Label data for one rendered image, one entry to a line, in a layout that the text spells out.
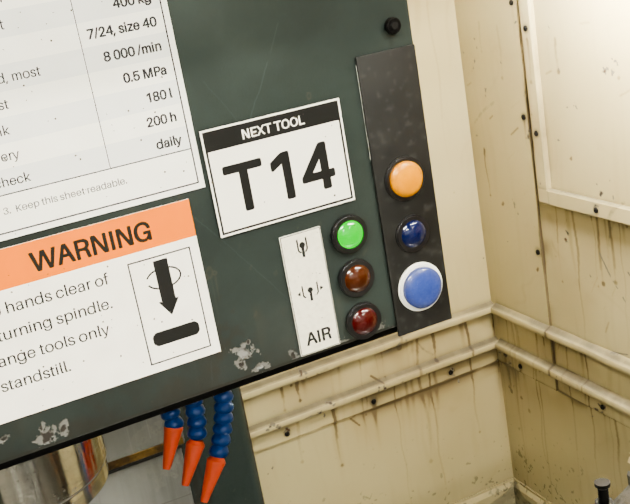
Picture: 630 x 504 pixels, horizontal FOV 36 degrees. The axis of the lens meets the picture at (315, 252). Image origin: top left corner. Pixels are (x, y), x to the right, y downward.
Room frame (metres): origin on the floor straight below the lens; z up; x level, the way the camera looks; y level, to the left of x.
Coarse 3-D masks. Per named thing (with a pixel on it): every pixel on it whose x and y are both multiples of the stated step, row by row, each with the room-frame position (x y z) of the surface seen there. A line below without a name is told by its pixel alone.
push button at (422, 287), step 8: (416, 272) 0.65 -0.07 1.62; (424, 272) 0.65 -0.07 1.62; (432, 272) 0.65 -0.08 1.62; (408, 280) 0.65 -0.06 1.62; (416, 280) 0.65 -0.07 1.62; (424, 280) 0.65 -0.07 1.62; (432, 280) 0.65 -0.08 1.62; (440, 280) 0.66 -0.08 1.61; (408, 288) 0.65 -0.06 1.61; (416, 288) 0.65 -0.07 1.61; (424, 288) 0.65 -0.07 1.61; (432, 288) 0.65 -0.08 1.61; (440, 288) 0.66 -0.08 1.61; (408, 296) 0.65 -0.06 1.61; (416, 296) 0.65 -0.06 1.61; (424, 296) 0.65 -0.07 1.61; (432, 296) 0.65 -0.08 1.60; (416, 304) 0.65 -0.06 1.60; (424, 304) 0.65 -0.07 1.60
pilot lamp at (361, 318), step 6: (360, 312) 0.64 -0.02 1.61; (366, 312) 0.64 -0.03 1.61; (372, 312) 0.64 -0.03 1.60; (354, 318) 0.63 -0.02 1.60; (360, 318) 0.63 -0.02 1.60; (366, 318) 0.64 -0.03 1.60; (372, 318) 0.64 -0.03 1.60; (354, 324) 0.63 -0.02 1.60; (360, 324) 0.63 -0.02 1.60; (366, 324) 0.64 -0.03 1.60; (372, 324) 0.64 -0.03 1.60; (354, 330) 0.63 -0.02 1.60; (360, 330) 0.63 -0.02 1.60; (366, 330) 0.64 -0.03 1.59; (372, 330) 0.64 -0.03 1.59
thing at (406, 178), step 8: (400, 168) 0.65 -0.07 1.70; (408, 168) 0.65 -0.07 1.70; (416, 168) 0.66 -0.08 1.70; (392, 176) 0.65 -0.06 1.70; (400, 176) 0.65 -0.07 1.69; (408, 176) 0.65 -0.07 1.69; (416, 176) 0.65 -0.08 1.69; (392, 184) 0.65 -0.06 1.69; (400, 184) 0.65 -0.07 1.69; (408, 184) 0.65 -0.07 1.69; (416, 184) 0.65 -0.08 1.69; (400, 192) 0.65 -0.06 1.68; (408, 192) 0.65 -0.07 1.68; (416, 192) 0.66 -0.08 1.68
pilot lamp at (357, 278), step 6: (348, 270) 0.64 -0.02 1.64; (354, 270) 0.64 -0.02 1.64; (360, 270) 0.64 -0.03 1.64; (366, 270) 0.64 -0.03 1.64; (348, 276) 0.63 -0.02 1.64; (354, 276) 0.63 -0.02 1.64; (360, 276) 0.64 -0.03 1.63; (366, 276) 0.64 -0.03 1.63; (348, 282) 0.63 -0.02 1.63; (354, 282) 0.63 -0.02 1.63; (360, 282) 0.64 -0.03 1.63; (366, 282) 0.64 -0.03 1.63; (348, 288) 0.63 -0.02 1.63; (354, 288) 0.63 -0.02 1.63; (360, 288) 0.64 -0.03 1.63
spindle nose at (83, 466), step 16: (64, 448) 0.69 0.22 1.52; (80, 448) 0.70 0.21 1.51; (96, 448) 0.73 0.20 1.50; (32, 464) 0.67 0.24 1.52; (48, 464) 0.68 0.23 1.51; (64, 464) 0.69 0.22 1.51; (80, 464) 0.70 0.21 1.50; (96, 464) 0.72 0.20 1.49; (0, 480) 0.66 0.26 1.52; (16, 480) 0.67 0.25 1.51; (32, 480) 0.67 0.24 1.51; (48, 480) 0.68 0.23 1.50; (64, 480) 0.69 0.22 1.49; (80, 480) 0.70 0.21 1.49; (96, 480) 0.72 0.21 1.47; (0, 496) 0.66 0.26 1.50; (16, 496) 0.66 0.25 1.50; (32, 496) 0.67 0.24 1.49; (48, 496) 0.68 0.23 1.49; (64, 496) 0.68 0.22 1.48; (80, 496) 0.70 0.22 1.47
